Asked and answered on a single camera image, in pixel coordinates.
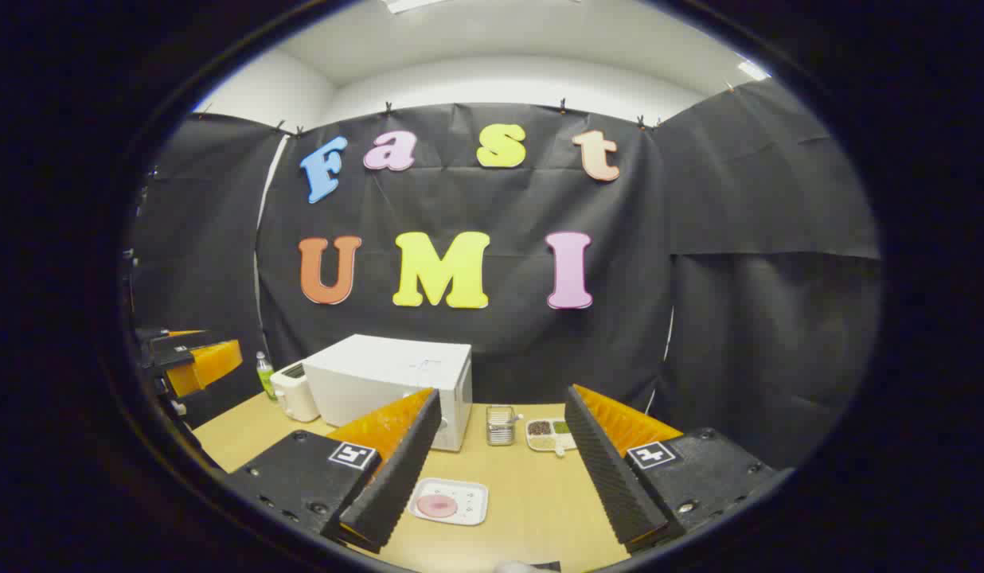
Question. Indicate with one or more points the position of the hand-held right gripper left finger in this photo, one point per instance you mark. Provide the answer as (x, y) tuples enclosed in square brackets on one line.
[(396, 477)]

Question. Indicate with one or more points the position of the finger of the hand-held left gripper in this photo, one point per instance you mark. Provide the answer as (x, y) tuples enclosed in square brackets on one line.
[(209, 364), (173, 344)]

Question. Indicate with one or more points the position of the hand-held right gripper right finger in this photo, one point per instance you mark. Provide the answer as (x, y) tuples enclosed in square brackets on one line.
[(611, 477)]

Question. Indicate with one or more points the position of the pink ham slice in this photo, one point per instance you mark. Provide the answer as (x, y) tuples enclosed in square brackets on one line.
[(437, 505)]

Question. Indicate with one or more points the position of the white square plate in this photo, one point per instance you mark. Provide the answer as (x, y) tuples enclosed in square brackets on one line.
[(468, 503)]

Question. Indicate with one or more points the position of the white microwave oven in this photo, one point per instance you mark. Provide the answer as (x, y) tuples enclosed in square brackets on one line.
[(380, 374)]

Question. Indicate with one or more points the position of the green label drink bottle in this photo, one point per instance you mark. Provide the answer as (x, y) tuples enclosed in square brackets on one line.
[(266, 378)]

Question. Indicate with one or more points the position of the white divided condiment dish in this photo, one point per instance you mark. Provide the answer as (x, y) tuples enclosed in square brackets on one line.
[(546, 435)]

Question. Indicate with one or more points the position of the white toaster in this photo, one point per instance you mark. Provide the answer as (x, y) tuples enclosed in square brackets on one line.
[(297, 398)]

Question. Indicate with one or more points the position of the small clear glass container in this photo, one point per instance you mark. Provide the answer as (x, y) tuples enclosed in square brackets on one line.
[(501, 427)]

